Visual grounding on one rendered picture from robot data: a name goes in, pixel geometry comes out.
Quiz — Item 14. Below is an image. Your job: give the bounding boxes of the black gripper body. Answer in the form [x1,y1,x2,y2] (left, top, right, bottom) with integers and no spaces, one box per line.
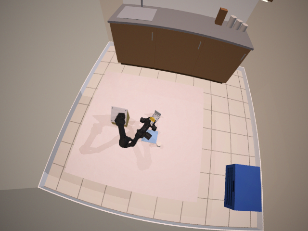
[140,117,157,131]

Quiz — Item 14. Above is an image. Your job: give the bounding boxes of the light blue flat mat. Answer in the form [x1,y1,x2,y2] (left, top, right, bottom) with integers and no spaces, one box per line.
[141,129,158,143]

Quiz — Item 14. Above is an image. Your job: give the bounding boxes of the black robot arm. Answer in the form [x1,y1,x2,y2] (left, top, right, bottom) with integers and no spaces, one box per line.
[115,113,152,148]

